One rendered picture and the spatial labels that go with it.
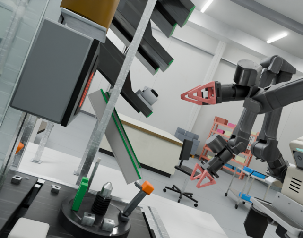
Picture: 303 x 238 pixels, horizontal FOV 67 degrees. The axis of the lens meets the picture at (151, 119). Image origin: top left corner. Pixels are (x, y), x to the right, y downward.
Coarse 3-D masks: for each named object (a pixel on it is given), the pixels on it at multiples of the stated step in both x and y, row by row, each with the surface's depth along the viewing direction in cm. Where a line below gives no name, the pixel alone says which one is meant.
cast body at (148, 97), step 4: (144, 92) 68; (148, 92) 68; (152, 92) 69; (140, 96) 68; (144, 96) 68; (148, 96) 69; (152, 96) 69; (156, 96) 70; (144, 100) 69; (148, 100) 69; (152, 100) 69; (156, 100) 69; (148, 104) 69; (152, 104) 69; (152, 108) 69
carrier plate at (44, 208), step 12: (48, 192) 48; (60, 192) 50; (72, 192) 52; (36, 204) 42; (48, 204) 44; (60, 204) 45; (120, 204) 56; (24, 216) 38; (36, 216) 39; (48, 216) 40; (132, 216) 52; (60, 228) 38; (132, 228) 47; (144, 228) 49
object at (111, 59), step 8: (104, 48) 63; (112, 48) 64; (104, 56) 64; (112, 56) 64; (120, 56) 64; (104, 64) 64; (112, 64) 64; (120, 64) 64; (104, 72) 64; (112, 72) 64; (128, 72) 64; (112, 80) 64; (128, 80) 64; (128, 88) 64; (128, 96) 64; (136, 96) 65; (136, 104) 65; (144, 104) 65; (144, 112) 65; (152, 112) 65
